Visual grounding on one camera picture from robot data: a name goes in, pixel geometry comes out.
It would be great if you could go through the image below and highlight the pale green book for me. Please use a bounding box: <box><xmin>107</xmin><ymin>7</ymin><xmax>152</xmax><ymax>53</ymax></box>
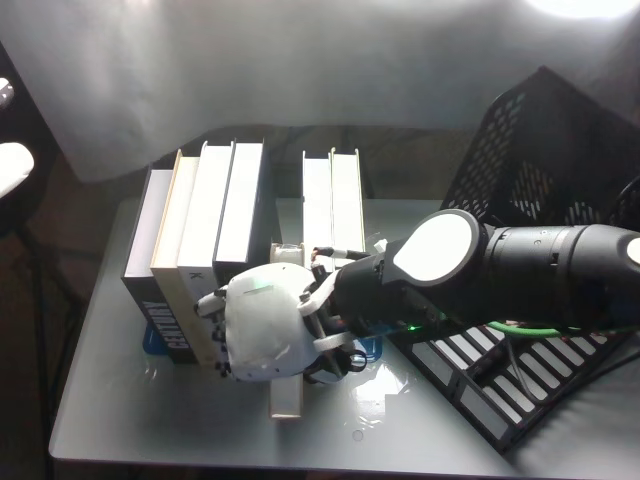
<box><xmin>329</xmin><ymin>146</ymin><xmax>366</xmax><ymax>254</ymax></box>

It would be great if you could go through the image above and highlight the white cloth backdrop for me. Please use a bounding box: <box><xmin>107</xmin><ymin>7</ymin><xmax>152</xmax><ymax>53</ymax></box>
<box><xmin>0</xmin><ymin>0</ymin><xmax>640</xmax><ymax>204</ymax></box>

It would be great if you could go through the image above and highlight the black plastic file rack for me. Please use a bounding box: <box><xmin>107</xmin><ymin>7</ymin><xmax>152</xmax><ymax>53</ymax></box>
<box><xmin>394</xmin><ymin>64</ymin><xmax>640</xmax><ymax>456</ymax></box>

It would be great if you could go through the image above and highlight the pale yellow book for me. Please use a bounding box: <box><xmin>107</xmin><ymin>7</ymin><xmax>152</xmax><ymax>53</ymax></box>
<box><xmin>149</xmin><ymin>149</ymin><xmax>221</xmax><ymax>369</ymax></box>

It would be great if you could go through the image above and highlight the black Let It Be book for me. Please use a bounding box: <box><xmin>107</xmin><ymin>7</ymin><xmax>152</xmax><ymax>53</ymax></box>
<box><xmin>212</xmin><ymin>141</ymin><xmax>281</xmax><ymax>281</ymax></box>

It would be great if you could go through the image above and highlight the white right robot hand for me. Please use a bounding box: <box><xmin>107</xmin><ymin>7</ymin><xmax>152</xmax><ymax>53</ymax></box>
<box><xmin>194</xmin><ymin>263</ymin><xmax>321</xmax><ymax>384</ymax></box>

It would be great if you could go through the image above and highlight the blue metal bookend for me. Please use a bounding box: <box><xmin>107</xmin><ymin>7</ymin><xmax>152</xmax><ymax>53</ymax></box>
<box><xmin>141</xmin><ymin>322</ymin><xmax>174</xmax><ymax>357</ymax></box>
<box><xmin>349</xmin><ymin>333</ymin><xmax>385</xmax><ymax>365</ymax></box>

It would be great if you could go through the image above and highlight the black Century book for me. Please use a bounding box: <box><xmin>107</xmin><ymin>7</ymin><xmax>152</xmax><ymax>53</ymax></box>
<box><xmin>121</xmin><ymin>167</ymin><xmax>201</xmax><ymax>365</ymax></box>

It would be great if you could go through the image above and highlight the cream hardcover book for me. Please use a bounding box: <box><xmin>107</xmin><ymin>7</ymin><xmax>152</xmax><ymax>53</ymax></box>
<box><xmin>268</xmin><ymin>241</ymin><xmax>306</xmax><ymax>421</ymax></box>

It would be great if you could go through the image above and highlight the white Fashion India book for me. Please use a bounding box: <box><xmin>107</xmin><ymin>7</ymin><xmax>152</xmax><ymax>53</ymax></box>
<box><xmin>175</xmin><ymin>139</ymin><xmax>236</xmax><ymax>371</ymax></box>

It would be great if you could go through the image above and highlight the black book with grey label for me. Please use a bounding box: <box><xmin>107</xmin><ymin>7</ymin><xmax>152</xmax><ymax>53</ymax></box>
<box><xmin>301</xmin><ymin>149</ymin><xmax>334</xmax><ymax>251</ymax></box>

